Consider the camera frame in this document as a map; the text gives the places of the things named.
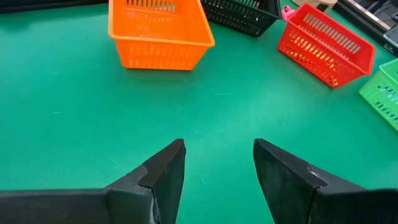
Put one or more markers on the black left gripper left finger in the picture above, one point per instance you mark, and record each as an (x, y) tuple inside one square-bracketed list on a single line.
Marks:
[(124, 205)]

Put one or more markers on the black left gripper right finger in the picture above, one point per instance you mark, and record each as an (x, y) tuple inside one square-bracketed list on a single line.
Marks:
[(311, 202)]

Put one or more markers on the green plastic basket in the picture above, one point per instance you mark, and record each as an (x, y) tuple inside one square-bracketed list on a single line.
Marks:
[(382, 99)]

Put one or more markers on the red plastic basket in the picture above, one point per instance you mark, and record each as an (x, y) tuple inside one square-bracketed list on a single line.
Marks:
[(314, 62)]

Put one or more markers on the orange plastic basket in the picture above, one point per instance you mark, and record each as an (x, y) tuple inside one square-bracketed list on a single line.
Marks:
[(161, 53)]

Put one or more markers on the small pink object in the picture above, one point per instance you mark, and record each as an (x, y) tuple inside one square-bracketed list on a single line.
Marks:
[(287, 13)]

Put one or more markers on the black plastic basket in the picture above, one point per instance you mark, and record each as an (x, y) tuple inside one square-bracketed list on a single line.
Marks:
[(242, 18)]

